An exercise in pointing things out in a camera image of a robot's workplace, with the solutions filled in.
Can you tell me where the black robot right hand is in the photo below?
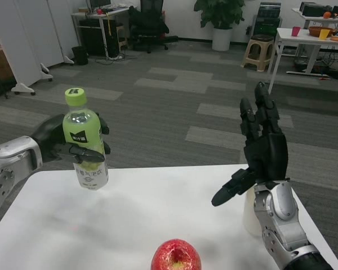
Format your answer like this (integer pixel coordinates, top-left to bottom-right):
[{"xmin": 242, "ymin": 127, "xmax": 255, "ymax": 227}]
[{"xmin": 211, "ymin": 81, "xmax": 290, "ymax": 208}]

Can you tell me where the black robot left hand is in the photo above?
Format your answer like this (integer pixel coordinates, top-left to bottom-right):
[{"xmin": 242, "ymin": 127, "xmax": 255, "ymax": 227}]
[{"xmin": 30, "ymin": 112, "xmax": 112, "ymax": 164}]

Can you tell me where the green drink bottle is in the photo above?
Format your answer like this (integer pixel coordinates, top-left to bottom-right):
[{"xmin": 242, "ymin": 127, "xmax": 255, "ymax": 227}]
[{"xmin": 62, "ymin": 87, "xmax": 110, "ymax": 191}]

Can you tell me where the white paper cup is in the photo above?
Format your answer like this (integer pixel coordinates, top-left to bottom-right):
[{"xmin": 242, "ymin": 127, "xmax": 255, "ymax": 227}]
[{"xmin": 242, "ymin": 187, "xmax": 263, "ymax": 237}]

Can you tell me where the black bag on floor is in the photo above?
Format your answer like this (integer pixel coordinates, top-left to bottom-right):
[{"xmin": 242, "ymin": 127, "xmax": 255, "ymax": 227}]
[{"xmin": 0, "ymin": 80, "xmax": 17, "ymax": 99}]

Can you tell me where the black trash bin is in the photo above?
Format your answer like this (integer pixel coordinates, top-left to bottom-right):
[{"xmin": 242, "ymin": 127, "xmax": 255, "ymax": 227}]
[{"xmin": 71, "ymin": 46, "xmax": 88, "ymax": 66}]

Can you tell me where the white partition panel with sign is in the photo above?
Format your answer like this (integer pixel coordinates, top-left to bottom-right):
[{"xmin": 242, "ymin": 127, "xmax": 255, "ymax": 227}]
[{"xmin": 0, "ymin": 0, "xmax": 54, "ymax": 96}]

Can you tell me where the black computer tower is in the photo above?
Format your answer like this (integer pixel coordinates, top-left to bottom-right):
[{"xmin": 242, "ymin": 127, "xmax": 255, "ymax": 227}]
[{"xmin": 79, "ymin": 19, "xmax": 108, "ymax": 56}]

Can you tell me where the beige plastic stool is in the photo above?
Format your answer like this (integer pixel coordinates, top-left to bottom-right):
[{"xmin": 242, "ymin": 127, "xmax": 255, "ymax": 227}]
[{"xmin": 241, "ymin": 34, "xmax": 275, "ymax": 72}]

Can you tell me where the white table with cups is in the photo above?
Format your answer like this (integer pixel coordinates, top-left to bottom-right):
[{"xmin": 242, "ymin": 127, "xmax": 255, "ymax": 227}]
[{"xmin": 268, "ymin": 27, "xmax": 338, "ymax": 93}]

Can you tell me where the small wooden shelf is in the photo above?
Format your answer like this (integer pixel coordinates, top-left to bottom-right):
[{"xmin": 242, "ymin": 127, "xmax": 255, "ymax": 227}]
[{"xmin": 115, "ymin": 24, "xmax": 129, "ymax": 50}]

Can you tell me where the white plant pot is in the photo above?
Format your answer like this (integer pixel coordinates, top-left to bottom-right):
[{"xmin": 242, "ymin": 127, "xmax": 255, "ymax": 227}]
[{"xmin": 212, "ymin": 27, "xmax": 233, "ymax": 52}]

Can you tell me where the black equipment stack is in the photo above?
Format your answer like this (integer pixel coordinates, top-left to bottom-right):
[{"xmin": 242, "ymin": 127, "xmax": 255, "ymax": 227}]
[{"xmin": 253, "ymin": 2, "xmax": 283, "ymax": 39}]

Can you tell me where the brown bowl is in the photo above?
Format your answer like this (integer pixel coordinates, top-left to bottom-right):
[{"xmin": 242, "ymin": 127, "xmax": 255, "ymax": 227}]
[{"xmin": 308, "ymin": 26, "xmax": 335, "ymax": 38}]

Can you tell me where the white office desk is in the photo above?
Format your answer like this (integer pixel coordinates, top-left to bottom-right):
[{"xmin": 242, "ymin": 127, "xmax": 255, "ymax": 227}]
[{"xmin": 70, "ymin": 7, "xmax": 130, "ymax": 59}]

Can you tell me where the red apple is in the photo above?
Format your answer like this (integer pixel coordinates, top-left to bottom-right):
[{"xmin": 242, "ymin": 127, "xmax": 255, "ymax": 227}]
[{"xmin": 150, "ymin": 238, "xmax": 202, "ymax": 270}]

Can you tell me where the black computer monitor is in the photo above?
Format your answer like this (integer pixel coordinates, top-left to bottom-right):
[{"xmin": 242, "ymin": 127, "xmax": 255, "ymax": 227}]
[{"xmin": 89, "ymin": 0, "xmax": 112, "ymax": 9}]

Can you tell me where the white table with black boxes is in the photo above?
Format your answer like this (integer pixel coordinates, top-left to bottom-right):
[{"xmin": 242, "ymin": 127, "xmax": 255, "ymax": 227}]
[{"xmin": 291, "ymin": 7, "xmax": 338, "ymax": 29}]

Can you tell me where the black mesh office chair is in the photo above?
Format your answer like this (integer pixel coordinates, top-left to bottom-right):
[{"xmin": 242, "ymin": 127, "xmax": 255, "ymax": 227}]
[{"xmin": 128, "ymin": 0, "xmax": 179, "ymax": 54}]

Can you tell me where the large green leafy plant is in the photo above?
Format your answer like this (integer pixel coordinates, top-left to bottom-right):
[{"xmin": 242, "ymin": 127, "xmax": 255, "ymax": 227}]
[{"xmin": 193, "ymin": 0, "xmax": 246, "ymax": 30}]

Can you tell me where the white folding partition wall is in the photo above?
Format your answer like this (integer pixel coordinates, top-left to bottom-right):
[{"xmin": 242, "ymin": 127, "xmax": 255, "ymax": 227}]
[{"xmin": 14, "ymin": 0, "xmax": 82, "ymax": 66}]

